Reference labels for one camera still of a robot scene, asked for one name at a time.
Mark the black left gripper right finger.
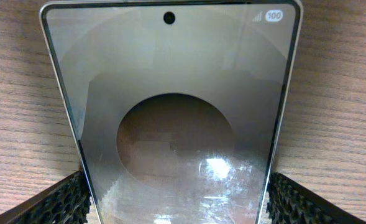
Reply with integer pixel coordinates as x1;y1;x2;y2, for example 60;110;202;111
267;172;366;224

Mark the Galaxy S25 Ultra smartphone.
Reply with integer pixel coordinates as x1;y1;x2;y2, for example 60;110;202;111
39;1;304;223

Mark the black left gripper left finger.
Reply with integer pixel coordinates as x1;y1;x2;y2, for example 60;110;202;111
0;171;91;224

